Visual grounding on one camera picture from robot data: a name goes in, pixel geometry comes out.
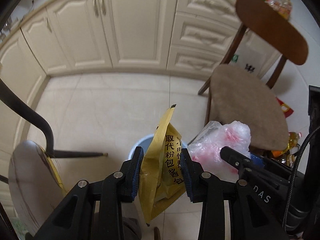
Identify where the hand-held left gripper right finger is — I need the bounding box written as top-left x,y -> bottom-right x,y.
180,148 -> 288,240

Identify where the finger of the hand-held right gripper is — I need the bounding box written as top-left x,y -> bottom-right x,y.
220,146 -> 253,174
250,154 -> 292,178

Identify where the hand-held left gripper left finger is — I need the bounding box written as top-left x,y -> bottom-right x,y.
32,146 -> 145,240

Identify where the clear plastic bag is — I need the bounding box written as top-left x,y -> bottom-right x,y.
187,120 -> 252,183

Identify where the yellow sauce packet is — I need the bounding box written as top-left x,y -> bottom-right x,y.
138,104 -> 187,227

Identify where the light blue trash bin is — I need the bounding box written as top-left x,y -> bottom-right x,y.
127,134 -> 188,162

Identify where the yellow oil bottle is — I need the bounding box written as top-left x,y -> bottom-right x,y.
287,131 -> 304,155

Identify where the wooden chair with beige seat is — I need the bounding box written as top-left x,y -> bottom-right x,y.
197,0 -> 308,153

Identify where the red and yellow packet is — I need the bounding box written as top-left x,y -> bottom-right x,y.
275,96 -> 294,118

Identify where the white printed cardboard box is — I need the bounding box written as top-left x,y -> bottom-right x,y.
231,29 -> 280,80

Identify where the round white marble table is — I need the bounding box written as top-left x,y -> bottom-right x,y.
7,140 -> 68,235

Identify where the black metal table leg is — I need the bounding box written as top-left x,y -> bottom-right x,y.
0,77 -> 108,159

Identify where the cream kitchen base cabinet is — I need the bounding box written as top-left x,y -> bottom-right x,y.
0,0 -> 248,180

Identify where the colourful snack bag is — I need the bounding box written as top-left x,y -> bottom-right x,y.
262,0 -> 293,20

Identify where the black flexible cable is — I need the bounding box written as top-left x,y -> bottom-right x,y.
282,126 -> 320,230

